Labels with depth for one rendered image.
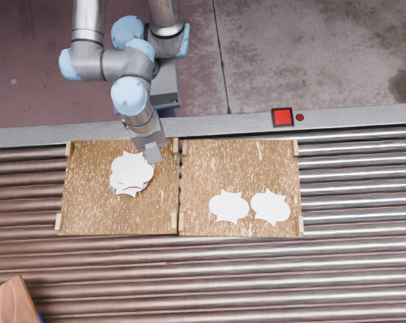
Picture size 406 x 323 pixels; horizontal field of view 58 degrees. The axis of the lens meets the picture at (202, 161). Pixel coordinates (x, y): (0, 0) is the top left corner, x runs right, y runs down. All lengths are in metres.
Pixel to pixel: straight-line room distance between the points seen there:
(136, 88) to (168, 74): 0.64
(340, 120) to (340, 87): 1.21
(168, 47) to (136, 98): 0.49
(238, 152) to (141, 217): 0.41
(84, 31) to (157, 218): 0.64
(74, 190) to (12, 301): 0.39
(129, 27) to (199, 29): 1.57
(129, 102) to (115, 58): 0.14
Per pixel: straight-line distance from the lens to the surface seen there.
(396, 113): 1.54
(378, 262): 1.33
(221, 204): 1.24
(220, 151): 1.31
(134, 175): 1.25
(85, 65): 0.92
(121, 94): 0.82
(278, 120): 1.38
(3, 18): 3.37
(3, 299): 1.28
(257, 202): 1.24
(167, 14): 1.20
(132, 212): 1.28
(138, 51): 0.89
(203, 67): 2.63
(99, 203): 1.32
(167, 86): 1.42
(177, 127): 1.38
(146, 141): 0.99
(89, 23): 0.95
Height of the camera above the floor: 2.15
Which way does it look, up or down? 69 degrees down
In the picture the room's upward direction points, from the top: 8 degrees counter-clockwise
